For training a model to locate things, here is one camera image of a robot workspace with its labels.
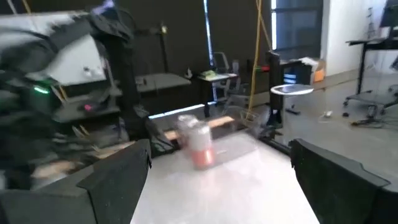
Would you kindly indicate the black equipment cabinet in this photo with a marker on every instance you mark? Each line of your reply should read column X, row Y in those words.
column 275, row 68

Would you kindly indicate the white grapefruit soda can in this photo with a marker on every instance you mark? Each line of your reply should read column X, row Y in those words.
column 201, row 146
column 186, row 121

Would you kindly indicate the black lamp pole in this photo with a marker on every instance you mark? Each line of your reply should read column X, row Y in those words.
column 163, row 53

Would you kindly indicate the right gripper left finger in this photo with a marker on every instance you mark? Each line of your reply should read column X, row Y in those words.
column 115, row 186

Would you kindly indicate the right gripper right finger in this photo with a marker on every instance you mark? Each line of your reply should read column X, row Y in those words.
column 339, row 193

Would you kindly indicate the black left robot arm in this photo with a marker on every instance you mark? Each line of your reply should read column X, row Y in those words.
column 28, row 130

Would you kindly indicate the low cart with casters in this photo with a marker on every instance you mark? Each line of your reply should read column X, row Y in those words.
column 370, row 99

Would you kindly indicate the white top desk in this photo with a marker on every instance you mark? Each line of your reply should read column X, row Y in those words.
column 224, row 76

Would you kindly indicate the clear plastic bin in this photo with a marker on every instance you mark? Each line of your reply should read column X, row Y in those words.
column 236, row 146

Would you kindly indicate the black standing desk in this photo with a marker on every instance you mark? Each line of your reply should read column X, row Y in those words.
column 362, row 62

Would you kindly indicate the office chair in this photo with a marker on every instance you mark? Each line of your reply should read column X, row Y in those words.
column 221, row 62

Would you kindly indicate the dark glass window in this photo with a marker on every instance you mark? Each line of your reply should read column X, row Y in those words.
column 295, row 25

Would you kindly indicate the green item on desk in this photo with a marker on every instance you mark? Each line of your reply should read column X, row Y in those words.
column 208, row 74

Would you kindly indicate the cardboard box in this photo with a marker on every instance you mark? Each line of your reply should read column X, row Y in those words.
column 319, row 74

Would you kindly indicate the grey top desk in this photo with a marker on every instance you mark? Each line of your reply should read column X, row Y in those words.
column 161, row 81

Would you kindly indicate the grey round stand base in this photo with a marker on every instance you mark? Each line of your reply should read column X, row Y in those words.
column 292, row 89

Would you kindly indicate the white board panel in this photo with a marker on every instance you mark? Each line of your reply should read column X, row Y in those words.
column 74, row 62

